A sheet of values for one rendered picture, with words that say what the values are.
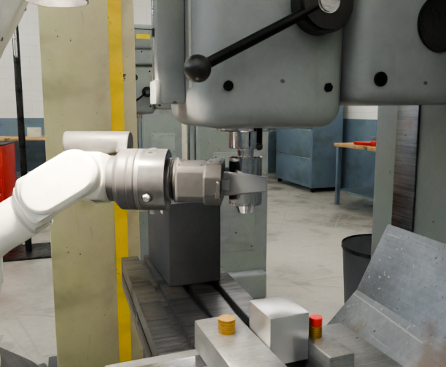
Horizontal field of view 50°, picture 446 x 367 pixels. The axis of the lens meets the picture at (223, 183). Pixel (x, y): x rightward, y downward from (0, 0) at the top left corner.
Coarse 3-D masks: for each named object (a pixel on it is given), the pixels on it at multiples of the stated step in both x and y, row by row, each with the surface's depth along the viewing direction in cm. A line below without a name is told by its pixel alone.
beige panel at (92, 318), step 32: (96, 0) 219; (128, 0) 224; (64, 32) 217; (96, 32) 221; (128, 32) 226; (64, 64) 219; (96, 64) 223; (128, 64) 228; (64, 96) 221; (96, 96) 225; (128, 96) 230; (64, 128) 223; (96, 128) 227; (128, 128) 232; (64, 224) 229; (96, 224) 234; (128, 224) 238; (64, 256) 231; (96, 256) 236; (128, 256) 241; (64, 288) 233; (96, 288) 238; (64, 320) 235; (96, 320) 240; (128, 320) 245; (64, 352) 238; (96, 352) 243; (128, 352) 247
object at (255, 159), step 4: (232, 156) 67; (236, 156) 67; (240, 156) 67; (252, 156) 67; (256, 156) 67; (260, 156) 68; (232, 160) 67; (236, 160) 66; (240, 160) 66; (244, 160) 66; (248, 160) 66; (252, 160) 66; (256, 160) 66; (260, 160) 67; (240, 164) 66; (244, 164) 66; (248, 164) 66; (252, 164) 66
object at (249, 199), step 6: (234, 168) 67; (240, 168) 66; (246, 168) 66; (252, 168) 66; (258, 168) 67; (252, 174) 66; (258, 174) 67; (234, 198) 67; (240, 198) 67; (246, 198) 67; (252, 198) 67; (258, 198) 68; (234, 204) 68; (240, 204) 67; (246, 204) 67; (252, 204) 67; (258, 204) 68
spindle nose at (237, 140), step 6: (234, 132) 66; (240, 132) 65; (246, 132) 65; (252, 132) 66; (234, 138) 66; (240, 138) 66; (246, 138) 65; (252, 138) 66; (234, 144) 66; (240, 144) 66; (246, 144) 66; (252, 144) 66
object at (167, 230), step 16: (176, 208) 104; (192, 208) 106; (208, 208) 107; (160, 224) 111; (176, 224) 105; (192, 224) 106; (208, 224) 107; (160, 240) 112; (176, 240) 105; (192, 240) 107; (208, 240) 108; (160, 256) 113; (176, 256) 106; (192, 256) 107; (208, 256) 108; (160, 272) 114; (176, 272) 106; (192, 272) 108; (208, 272) 109
